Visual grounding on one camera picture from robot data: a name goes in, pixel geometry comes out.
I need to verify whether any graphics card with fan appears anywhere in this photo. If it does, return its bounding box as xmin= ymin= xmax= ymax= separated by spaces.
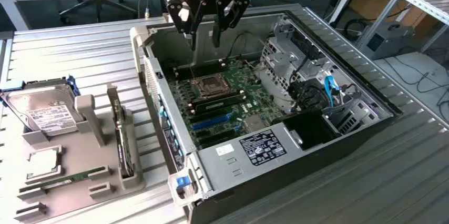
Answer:
xmin=107 ymin=83 xmax=138 ymax=178

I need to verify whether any office chair base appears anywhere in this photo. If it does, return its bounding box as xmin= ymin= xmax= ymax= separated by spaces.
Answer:
xmin=58 ymin=0 xmax=139 ymax=24

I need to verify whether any silver drive cage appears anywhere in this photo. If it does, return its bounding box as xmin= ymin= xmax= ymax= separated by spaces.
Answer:
xmin=262 ymin=21 xmax=340 ymax=114

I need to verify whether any green motherboard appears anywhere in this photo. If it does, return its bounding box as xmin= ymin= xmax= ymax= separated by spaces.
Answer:
xmin=167 ymin=59 xmax=281 ymax=150

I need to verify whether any CPU socket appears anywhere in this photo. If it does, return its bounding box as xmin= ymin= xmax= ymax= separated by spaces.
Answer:
xmin=191 ymin=74 xmax=235 ymax=100

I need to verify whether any labelled RAM stick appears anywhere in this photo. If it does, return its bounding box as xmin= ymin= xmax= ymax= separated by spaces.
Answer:
xmin=194 ymin=95 xmax=246 ymax=113

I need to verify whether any blue expansion slot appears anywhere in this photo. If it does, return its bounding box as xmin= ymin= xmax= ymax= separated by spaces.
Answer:
xmin=191 ymin=112 xmax=235 ymax=131

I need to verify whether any silver chipset heatsink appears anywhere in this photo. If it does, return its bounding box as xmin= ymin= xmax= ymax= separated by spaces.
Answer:
xmin=244 ymin=115 xmax=271 ymax=133

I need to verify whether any grey control box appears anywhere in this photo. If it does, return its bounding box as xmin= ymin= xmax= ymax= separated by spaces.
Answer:
xmin=356 ymin=21 xmax=417 ymax=61

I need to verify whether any silver hard disk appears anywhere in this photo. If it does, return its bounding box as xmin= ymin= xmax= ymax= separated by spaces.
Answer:
xmin=2 ymin=83 xmax=80 ymax=137

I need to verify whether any silver disk bay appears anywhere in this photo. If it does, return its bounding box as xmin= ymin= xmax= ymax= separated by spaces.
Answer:
xmin=321 ymin=97 xmax=392 ymax=137

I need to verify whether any silver power supply unit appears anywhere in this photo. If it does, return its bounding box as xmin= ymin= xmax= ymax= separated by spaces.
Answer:
xmin=195 ymin=123 xmax=305 ymax=193

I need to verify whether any grey parts rack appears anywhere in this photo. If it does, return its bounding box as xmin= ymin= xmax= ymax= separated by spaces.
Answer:
xmin=12 ymin=94 xmax=148 ymax=222

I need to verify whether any blue case latch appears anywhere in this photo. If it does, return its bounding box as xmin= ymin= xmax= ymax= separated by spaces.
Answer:
xmin=175 ymin=176 xmax=191 ymax=189

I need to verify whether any silver CPU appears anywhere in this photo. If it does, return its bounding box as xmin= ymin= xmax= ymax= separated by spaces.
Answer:
xmin=27 ymin=150 xmax=60 ymax=180

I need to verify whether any open black PC case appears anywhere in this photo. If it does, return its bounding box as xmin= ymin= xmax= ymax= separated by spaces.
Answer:
xmin=130 ymin=3 xmax=404 ymax=224

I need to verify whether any green RAM stick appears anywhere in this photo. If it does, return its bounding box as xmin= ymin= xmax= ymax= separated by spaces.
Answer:
xmin=19 ymin=167 xmax=107 ymax=192

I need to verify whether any black looped wire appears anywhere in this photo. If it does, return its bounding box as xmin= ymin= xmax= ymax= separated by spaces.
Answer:
xmin=227 ymin=32 xmax=263 ymax=60

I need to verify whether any coiled black cable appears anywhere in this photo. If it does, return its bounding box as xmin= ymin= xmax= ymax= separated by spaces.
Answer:
xmin=343 ymin=18 xmax=368 ymax=38

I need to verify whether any black wire bundle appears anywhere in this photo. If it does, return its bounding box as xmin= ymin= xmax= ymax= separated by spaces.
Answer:
xmin=288 ymin=78 xmax=335 ymax=113

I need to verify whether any blue wire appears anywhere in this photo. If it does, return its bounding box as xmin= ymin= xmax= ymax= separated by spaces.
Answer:
xmin=324 ymin=75 xmax=340 ymax=109

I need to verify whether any aluminium frame table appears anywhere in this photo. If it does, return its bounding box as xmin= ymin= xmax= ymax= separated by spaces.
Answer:
xmin=353 ymin=0 xmax=449 ymax=54

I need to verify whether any black floor cable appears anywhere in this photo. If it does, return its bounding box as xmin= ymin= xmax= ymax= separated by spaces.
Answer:
xmin=381 ymin=55 xmax=449 ymax=116

